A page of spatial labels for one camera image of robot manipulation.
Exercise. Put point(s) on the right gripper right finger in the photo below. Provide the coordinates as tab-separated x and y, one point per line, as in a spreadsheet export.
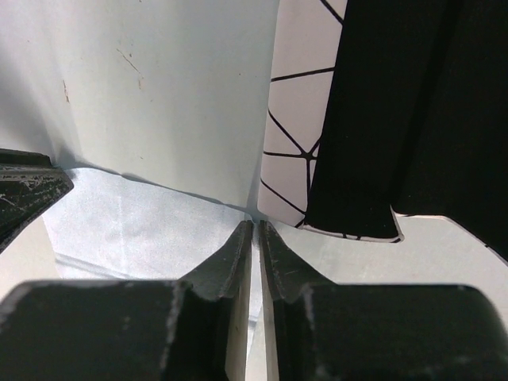
316	329

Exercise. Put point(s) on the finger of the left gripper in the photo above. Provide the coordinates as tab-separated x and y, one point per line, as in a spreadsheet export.
29	186

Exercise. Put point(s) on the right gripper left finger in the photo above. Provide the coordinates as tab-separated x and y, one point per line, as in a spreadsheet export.
192	328

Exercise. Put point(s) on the white geometric glasses case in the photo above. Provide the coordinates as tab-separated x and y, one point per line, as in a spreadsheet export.
379	109

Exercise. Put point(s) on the blue cleaning cloth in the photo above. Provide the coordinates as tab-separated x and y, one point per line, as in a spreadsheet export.
110	227

